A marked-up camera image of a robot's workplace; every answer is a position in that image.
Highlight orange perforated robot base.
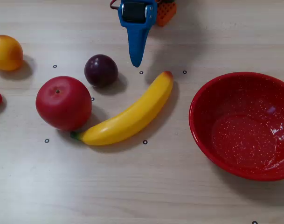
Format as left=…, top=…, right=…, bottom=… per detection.
left=155, top=0, right=178, bottom=27

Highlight blue gripper with motor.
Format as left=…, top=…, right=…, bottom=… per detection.
left=118, top=0, right=158, bottom=68

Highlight red toy apple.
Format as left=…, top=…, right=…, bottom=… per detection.
left=35, top=75, right=93, bottom=132

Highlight red speckled enamel bowl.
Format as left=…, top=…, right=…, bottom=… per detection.
left=188, top=71, right=284, bottom=182

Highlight dark purple toy plum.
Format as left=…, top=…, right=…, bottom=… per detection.
left=83, top=54, right=119, bottom=88

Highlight yellow orange toy peach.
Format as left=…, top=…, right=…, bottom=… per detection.
left=0, top=35, right=24, bottom=71

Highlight yellow toy banana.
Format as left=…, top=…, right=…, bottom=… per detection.
left=70, top=70, right=174, bottom=147

